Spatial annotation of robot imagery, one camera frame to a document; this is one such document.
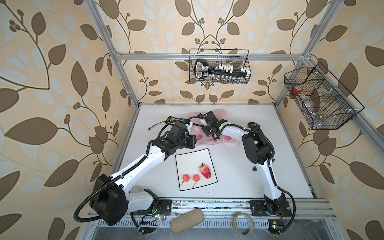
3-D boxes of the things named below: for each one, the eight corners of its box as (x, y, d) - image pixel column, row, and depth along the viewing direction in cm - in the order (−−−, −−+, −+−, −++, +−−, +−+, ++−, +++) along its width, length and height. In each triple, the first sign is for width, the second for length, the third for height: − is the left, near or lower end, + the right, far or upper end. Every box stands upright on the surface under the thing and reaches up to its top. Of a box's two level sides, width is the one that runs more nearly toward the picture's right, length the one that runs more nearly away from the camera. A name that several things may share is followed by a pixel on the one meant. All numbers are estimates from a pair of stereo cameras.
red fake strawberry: (206, 180, 83) (206, 178, 81) (198, 167, 88) (198, 165, 86) (212, 176, 85) (212, 174, 82) (203, 163, 90) (204, 161, 87)
